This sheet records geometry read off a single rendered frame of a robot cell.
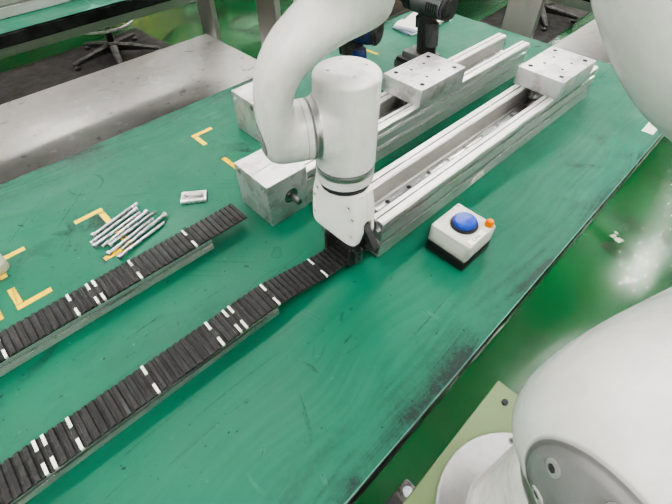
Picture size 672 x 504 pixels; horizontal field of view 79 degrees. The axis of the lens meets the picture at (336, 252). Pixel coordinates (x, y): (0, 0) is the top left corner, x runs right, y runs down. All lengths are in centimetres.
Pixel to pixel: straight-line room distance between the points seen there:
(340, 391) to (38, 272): 56
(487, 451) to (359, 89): 45
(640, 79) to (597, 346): 10
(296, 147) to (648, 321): 41
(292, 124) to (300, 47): 9
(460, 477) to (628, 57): 46
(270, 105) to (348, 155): 12
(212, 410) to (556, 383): 50
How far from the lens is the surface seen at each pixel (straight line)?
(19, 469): 65
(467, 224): 72
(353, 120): 51
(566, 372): 19
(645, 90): 21
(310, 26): 45
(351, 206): 59
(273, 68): 46
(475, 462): 56
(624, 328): 19
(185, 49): 301
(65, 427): 65
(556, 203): 94
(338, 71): 52
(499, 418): 60
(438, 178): 77
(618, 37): 21
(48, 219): 97
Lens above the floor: 134
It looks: 49 degrees down
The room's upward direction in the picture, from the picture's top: straight up
